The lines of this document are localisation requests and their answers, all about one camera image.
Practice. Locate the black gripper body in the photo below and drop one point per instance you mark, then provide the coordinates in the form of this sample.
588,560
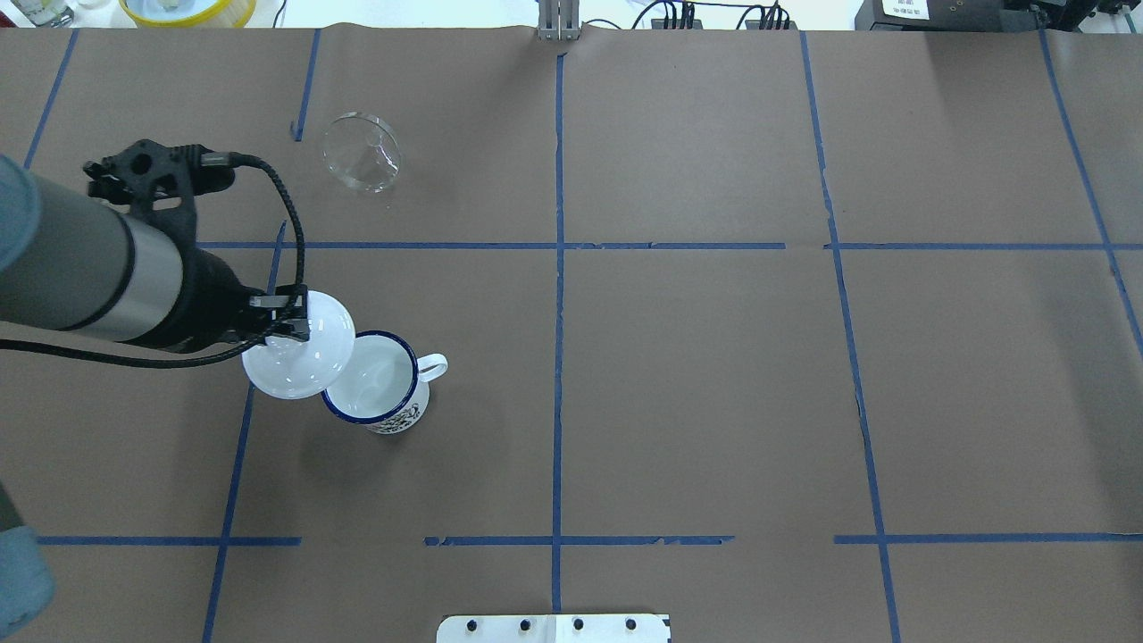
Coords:
212,299

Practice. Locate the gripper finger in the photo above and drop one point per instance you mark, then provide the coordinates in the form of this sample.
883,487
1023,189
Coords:
284,299
297,329

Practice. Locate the white mug lid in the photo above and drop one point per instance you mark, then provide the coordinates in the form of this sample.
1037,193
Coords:
290,369

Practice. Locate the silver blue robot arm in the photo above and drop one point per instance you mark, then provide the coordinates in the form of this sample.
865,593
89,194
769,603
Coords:
121,263

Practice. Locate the clear glass funnel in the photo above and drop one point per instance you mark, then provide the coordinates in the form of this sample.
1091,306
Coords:
361,151

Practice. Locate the white enamel mug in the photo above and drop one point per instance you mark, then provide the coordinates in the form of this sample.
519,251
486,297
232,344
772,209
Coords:
385,387

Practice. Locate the yellow tape roll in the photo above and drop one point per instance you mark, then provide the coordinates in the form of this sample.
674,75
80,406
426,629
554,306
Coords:
189,14

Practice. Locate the clear plastic bottle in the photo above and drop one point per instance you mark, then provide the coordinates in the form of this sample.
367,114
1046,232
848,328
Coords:
49,13

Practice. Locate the black computer box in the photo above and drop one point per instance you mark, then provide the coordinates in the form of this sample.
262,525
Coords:
948,16

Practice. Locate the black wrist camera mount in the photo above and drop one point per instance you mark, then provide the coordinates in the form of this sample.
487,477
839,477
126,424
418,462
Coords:
159,184

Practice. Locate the aluminium frame post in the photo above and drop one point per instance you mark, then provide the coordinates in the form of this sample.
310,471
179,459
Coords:
559,20

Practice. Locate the white camera stand post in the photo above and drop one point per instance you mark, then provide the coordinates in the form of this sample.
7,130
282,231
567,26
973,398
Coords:
555,628

